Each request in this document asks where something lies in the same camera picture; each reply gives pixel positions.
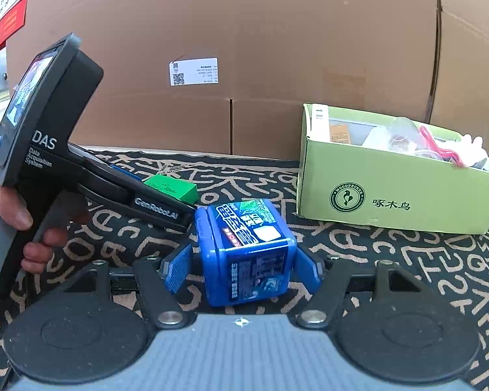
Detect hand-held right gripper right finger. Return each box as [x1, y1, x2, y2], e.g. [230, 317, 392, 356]
[295, 246, 430, 330]

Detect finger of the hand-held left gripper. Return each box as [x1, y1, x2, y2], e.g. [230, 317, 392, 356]
[106, 163, 145, 186]

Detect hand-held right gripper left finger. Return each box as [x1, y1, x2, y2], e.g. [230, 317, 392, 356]
[61, 244, 194, 330]

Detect small green box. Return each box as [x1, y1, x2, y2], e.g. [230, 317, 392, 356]
[142, 174, 199, 205]

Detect blue plastic container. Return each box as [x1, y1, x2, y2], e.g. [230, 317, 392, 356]
[193, 199, 298, 307]

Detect green cardboard shoe box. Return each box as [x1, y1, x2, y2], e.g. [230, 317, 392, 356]
[296, 103, 489, 236]

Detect person's left hand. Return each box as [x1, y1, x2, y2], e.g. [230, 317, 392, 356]
[0, 177, 70, 273]

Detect black patterned mat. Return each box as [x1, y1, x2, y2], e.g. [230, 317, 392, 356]
[0, 144, 489, 391]

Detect white shipping label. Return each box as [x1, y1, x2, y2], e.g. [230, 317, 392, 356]
[170, 58, 220, 86]

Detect white yellow box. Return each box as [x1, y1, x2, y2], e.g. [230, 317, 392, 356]
[312, 105, 331, 141]

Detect clear plastic container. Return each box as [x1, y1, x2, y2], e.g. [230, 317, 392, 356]
[385, 116, 420, 151]

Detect white glove with pink cuff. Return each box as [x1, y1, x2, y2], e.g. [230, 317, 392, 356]
[418, 125, 489, 169]

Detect large brown cardboard box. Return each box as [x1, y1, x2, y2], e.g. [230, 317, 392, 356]
[4, 0, 489, 161]

